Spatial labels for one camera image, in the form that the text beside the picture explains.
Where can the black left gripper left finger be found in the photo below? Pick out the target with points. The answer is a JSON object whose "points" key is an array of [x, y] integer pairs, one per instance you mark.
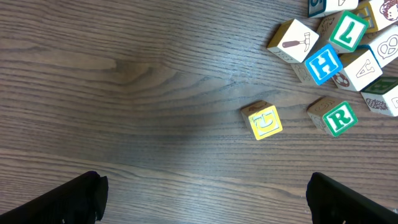
{"points": [[81, 201]]}

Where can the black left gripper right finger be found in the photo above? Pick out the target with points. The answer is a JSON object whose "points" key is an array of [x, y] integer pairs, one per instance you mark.
{"points": [[332, 202]]}

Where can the green R wooden block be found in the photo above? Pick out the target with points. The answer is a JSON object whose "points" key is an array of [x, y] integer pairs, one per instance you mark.
{"points": [[332, 115]]}

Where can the yellow G wooden block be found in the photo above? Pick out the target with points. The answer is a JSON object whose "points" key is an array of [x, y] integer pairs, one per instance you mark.
{"points": [[262, 119]]}

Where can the white pineapple wooden block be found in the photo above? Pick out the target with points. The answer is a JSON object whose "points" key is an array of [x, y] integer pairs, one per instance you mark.
{"points": [[381, 96]]}

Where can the white A wooden block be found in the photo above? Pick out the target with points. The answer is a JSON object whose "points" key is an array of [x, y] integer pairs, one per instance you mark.
{"points": [[360, 68]]}

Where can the blue H wooden block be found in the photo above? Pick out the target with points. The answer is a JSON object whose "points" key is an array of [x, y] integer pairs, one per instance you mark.
{"points": [[321, 64]]}

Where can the white pretzel picture block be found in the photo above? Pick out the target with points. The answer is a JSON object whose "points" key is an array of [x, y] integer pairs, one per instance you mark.
{"points": [[383, 44]]}

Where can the white hammer picture block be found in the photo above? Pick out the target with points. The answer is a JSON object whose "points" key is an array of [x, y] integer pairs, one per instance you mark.
{"points": [[293, 41]]}

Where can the green L wooden block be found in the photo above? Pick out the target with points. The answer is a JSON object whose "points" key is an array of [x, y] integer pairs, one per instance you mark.
{"points": [[343, 30]]}

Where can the white acorn picture block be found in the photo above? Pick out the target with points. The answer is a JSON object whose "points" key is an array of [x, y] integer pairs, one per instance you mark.
{"points": [[377, 13]]}

